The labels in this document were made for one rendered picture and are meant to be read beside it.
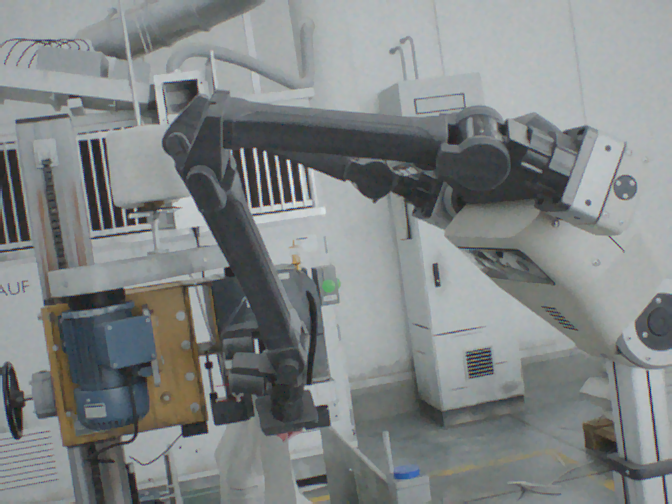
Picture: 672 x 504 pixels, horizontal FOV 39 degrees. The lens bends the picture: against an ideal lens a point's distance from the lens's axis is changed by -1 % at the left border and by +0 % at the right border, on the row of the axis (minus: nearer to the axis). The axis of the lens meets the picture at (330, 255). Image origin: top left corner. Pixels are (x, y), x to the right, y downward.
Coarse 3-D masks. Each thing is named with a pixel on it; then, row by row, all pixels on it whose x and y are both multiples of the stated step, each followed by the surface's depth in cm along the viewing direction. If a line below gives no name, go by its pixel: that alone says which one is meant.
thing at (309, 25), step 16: (304, 16) 522; (304, 32) 514; (192, 48) 452; (208, 48) 457; (224, 48) 462; (304, 48) 513; (176, 64) 448; (240, 64) 470; (256, 64) 474; (304, 64) 513; (272, 80) 485; (288, 80) 490; (304, 80) 506
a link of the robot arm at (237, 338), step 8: (224, 328) 191; (232, 328) 190; (240, 328) 189; (248, 328) 189; (256, 328) 189; (224, 336) 189; (232, 336) 190; (240, 336) 190; (248, 336) 190; (224, 344) 189; (232, 344) 189; (240, 344) 189; (248, 344) 189; (232, 352) 189; (240, 352) 190; (248, 352) 190
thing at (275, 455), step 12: (252, 396) 208; (264, 444) 207; (276, 444) 205; (288, 444) 171; (264, 456) 207; (276, 456) 205; (288, 456) 172; (264, 468) 208; (276, 468) 206; (288, 468) 174; (264, 480) 209; (276, 480) 206; (288, 480) 177; (264, 492) 208; (276, 492) 205; (288, 492) 180
